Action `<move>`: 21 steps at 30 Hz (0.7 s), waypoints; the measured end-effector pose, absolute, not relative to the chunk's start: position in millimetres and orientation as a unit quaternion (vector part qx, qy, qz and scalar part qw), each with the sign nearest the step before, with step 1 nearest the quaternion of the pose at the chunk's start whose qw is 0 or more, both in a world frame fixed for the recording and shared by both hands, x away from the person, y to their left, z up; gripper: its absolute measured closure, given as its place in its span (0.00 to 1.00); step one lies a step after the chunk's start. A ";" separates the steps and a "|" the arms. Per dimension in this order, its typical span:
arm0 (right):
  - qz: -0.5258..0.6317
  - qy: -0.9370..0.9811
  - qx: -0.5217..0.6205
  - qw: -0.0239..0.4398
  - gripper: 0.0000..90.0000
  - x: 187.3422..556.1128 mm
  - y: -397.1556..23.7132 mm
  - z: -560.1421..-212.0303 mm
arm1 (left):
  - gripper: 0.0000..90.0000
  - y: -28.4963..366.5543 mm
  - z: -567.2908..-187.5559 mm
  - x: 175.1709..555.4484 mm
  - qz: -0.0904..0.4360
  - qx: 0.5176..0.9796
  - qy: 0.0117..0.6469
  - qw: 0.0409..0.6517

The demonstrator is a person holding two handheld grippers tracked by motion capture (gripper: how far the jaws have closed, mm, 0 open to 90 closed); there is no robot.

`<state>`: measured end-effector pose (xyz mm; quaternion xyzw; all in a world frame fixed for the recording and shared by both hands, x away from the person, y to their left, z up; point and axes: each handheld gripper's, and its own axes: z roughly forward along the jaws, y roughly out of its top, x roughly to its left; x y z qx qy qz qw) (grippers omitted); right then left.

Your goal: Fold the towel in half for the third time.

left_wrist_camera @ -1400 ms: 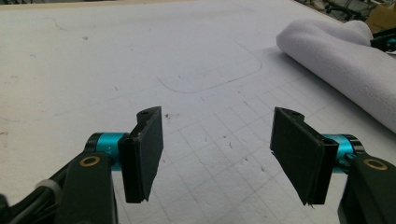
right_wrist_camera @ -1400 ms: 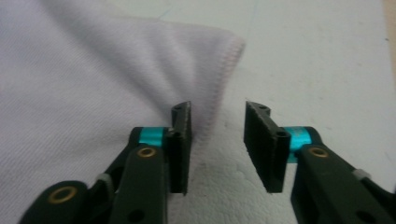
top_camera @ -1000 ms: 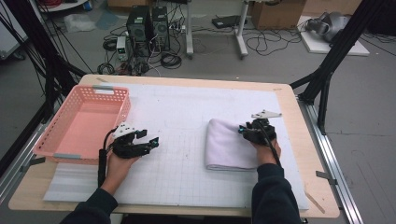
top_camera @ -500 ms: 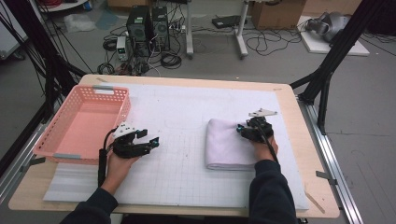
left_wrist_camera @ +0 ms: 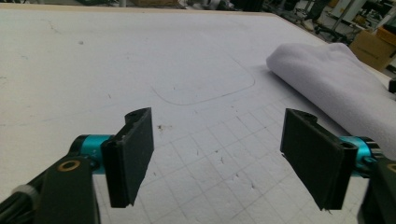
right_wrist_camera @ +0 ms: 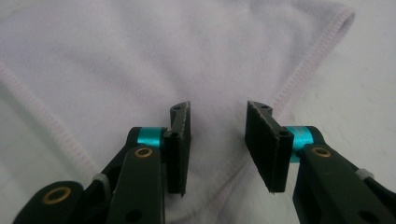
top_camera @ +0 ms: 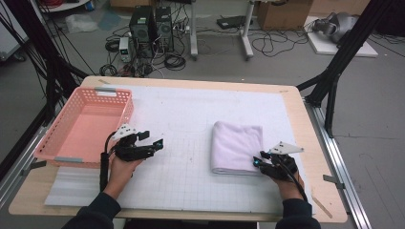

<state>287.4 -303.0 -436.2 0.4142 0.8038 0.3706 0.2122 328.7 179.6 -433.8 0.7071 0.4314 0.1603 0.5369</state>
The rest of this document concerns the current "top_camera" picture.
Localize pink plastic basket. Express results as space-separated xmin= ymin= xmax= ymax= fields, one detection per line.
xmin=32 ymin=86 xmax=135 ymax=170

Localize large cardboard box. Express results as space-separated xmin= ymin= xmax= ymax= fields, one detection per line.
xmin=256 ymin=0 xmax=314 ymax=31

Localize aluminium rail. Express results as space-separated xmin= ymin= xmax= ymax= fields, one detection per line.
xmin=304 ymin=98 xmax=373 ymax=229
xmin=0 ymin=125 xmax=49 ymax=209

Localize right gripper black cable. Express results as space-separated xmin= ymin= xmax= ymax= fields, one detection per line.
xmin=280 ymin=158 xmax=309 ymax=203

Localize flat black device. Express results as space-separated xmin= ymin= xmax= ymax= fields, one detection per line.
xmin=216 ymin=14 xmax=254 ymax=31

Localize loose black floor cables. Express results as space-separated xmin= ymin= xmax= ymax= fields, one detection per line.
xmin=251 ymin=28 xmax=309 ymax=58

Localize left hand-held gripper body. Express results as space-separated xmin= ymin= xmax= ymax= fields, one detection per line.
xmin=111 ymin=123 xmax=157 ymax=162

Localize clear plastic bag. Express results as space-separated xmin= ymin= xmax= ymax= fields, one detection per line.
xmin=65 ymin=12 xmax=99 ymax=34

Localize grey robot head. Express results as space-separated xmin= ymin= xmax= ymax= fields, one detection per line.
xmin=311 ymin=11 xmax=359 ymax=44

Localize small black computer tower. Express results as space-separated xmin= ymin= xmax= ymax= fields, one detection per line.
xmin=154 ymin=6 xmax=175 ymax=53

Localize white cabinet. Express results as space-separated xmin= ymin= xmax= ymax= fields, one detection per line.
xmin=0 ymin=0 xmax=30 ymax=61

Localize person's right hand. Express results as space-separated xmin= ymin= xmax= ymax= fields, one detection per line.
xmin=275 ymin=176 xmax=305 ymax=201

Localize coiled black cable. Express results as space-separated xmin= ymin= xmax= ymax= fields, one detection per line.
xmin=163 ymin=52 xmax=187 ymax=72

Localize white round table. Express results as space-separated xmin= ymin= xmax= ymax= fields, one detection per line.
xmin=37 ymin=0 xmax=92 ymax=13

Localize grey bench power supply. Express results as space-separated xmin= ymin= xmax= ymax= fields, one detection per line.
xmin=118 ymin=36 xmax=132 ymax=64

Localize lilac patterned cloth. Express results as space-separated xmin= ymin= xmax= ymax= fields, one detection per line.
xmin=210 ymin=120 xmax=266 ymax=176

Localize person's left hand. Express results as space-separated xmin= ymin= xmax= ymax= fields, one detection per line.
xmin=104 ymin=155 xmax=144 ymax=199

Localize black metal frame stand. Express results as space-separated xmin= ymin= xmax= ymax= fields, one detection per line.
xmin=295 ymin=0 xmax=405 ymax=138
xmin=0 ymin=0 xmax=90 ymax=182

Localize white foam mat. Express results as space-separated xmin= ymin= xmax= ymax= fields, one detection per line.
xmin=44 ymin=84 xmax=317 ymax=216

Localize white desk leg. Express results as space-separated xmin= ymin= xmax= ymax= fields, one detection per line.
xmin=189 ymin=0 xmax=199 ymax=61
xmin=240 ymin=0 xmax=256 ymax=61

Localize white floor board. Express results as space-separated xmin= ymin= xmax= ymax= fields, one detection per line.
xmin=304 ymin=15 xmax=379 ymax=58

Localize large black computer tower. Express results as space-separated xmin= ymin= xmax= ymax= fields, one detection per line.
xmin=128 ymin=5 xmax=157 ymax=60

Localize grey metal bracket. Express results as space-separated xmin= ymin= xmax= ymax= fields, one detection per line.
xmin=20 ymin=159 xmax=48 ymax=177
xmin=323 ymin=174 xmax=347 ymax=190

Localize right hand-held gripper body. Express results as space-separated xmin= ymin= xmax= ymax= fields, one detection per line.
xmin=261 ymin=141 xmax=305 ymax=182

